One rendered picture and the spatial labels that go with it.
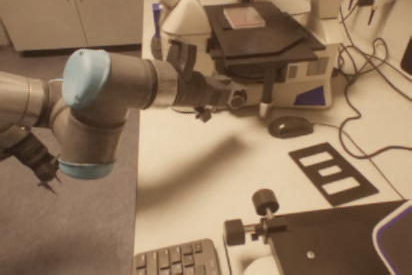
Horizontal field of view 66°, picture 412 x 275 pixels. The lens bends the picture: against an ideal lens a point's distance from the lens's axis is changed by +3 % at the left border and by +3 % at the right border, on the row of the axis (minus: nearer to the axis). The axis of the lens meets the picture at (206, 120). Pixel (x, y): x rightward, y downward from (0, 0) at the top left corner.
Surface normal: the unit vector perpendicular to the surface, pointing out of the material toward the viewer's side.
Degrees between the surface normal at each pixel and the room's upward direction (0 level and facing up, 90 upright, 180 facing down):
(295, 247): 0
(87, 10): 90
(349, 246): 0
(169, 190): 0
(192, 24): 86
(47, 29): 90
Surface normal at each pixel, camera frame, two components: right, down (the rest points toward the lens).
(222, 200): -0.02, -0.80
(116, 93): 0.58, 0.50
